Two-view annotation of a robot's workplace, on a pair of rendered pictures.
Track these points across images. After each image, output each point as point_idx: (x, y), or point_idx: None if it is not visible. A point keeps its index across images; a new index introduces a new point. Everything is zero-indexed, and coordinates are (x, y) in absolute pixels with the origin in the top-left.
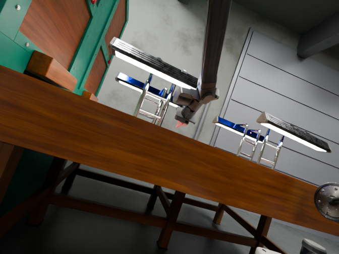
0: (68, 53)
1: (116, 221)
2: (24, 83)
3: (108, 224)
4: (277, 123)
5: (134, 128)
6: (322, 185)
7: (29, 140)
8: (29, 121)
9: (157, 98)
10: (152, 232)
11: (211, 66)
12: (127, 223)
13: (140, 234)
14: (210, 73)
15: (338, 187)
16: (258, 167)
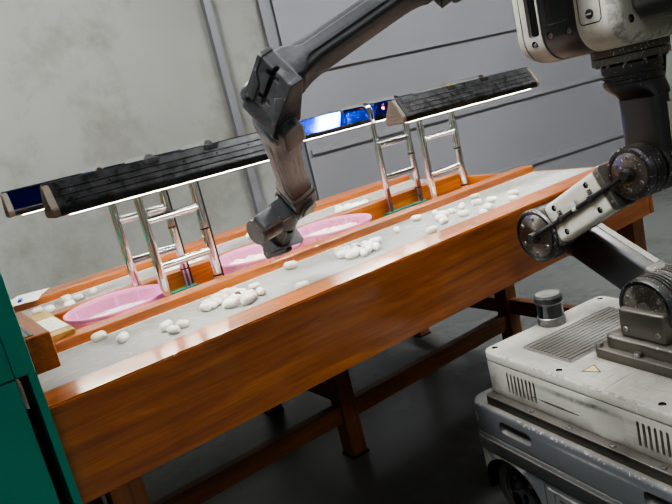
0: None
1: (244, 484)
2: (98, 400)
3: (237, 497)
4: (424, 109)
5: (255, 338)
6: (519, 219)
7: (154, 456)
8: (138, 437)
9: (177, 216)
10: (322, 447)
11: (297, 181)
12: (265, 470)
13: (307, 466)
14: (299, 185)
15: (533, 217)
16: (434, 250)
